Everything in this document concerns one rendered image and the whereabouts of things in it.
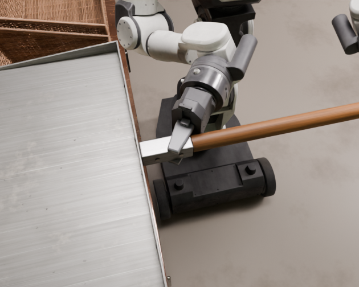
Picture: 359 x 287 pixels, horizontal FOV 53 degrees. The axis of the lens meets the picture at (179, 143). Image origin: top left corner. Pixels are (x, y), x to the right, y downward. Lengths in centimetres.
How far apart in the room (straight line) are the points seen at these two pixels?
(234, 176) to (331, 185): 58
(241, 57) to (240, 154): 118
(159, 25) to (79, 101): 31
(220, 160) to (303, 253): 59
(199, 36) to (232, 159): 116
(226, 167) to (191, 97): 117
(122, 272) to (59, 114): 32
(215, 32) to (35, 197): 44
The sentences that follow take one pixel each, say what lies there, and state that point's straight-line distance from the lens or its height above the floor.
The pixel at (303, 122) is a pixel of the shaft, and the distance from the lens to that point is 68.
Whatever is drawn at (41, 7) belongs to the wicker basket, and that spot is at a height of 59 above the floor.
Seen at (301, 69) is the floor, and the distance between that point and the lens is 252.
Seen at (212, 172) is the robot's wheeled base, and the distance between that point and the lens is 176.
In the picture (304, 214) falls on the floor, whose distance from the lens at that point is 197.
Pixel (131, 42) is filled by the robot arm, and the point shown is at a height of 115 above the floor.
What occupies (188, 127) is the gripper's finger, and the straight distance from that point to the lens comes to 62.
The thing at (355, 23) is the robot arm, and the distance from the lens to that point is 89.
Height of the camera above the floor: 175
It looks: 59 degrees down
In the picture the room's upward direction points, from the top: straight up
